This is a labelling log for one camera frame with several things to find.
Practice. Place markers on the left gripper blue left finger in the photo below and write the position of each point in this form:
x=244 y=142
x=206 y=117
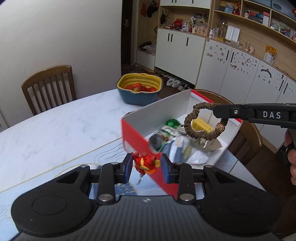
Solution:
x=126 y=168

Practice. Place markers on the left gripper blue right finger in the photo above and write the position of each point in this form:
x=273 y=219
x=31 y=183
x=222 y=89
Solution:
x=168 y=169

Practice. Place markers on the red orange keychain figure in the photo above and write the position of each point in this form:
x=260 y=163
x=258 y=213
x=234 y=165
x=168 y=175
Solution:
x=145 y=164

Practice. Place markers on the shiny foil snack bag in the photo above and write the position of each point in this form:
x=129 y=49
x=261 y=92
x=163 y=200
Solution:
x=193 y=144

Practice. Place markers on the embroidered white green sachet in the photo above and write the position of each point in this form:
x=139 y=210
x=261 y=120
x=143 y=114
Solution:
x=172 y=128

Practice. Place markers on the red white cardboard box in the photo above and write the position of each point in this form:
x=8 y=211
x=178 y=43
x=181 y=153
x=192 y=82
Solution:
x=158 y=128

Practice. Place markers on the yellow small box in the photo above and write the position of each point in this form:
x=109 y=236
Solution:
x=200 y=125

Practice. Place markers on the right human hand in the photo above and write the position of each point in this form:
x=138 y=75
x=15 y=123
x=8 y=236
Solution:
x=291 y=156

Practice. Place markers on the wooden chair near box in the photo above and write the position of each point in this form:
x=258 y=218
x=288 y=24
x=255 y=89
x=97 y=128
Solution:
x=247 y=143

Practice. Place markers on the yellow blue strainer basket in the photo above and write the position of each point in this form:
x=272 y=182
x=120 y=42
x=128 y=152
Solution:
x=139 y=98

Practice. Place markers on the strawberries in basket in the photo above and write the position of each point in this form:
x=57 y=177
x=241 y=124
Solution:
x=138 y=87

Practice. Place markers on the white shoes on floor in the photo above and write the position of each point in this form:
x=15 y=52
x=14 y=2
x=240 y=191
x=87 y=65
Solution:
x=177 y=84

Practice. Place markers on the white cabinet row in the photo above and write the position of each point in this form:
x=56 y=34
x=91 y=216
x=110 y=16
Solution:
x=219 y=68

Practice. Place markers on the wooden chair far side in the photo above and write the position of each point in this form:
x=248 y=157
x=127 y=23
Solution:
x=49 y=88

